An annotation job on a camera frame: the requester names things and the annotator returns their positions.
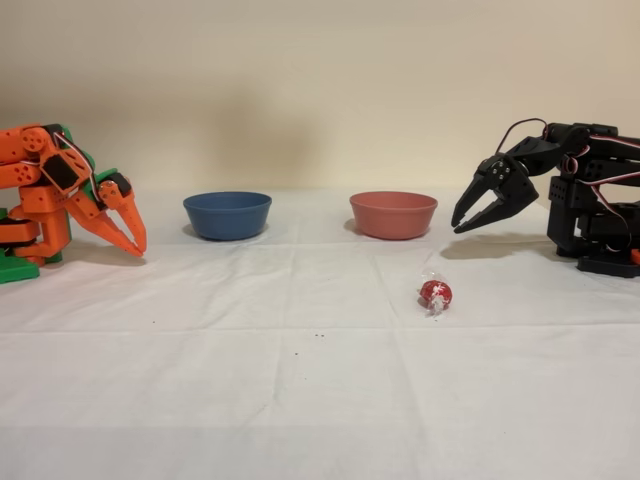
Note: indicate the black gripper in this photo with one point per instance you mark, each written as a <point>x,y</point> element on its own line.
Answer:
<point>501,176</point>

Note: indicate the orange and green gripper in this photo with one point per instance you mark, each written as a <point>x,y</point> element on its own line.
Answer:
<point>111,199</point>

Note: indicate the red candy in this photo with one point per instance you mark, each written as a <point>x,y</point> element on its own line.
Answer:
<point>436,292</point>

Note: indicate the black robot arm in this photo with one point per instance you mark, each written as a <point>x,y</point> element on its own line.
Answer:
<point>600,170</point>

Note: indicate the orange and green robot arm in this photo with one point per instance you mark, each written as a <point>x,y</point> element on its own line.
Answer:
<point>30,200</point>

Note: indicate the red bowl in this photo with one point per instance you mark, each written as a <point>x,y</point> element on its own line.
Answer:
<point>393,217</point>

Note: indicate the blue bowl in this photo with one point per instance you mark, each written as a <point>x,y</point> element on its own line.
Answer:
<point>227,217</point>

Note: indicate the white tablecloth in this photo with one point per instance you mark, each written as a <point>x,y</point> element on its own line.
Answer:
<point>300,390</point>

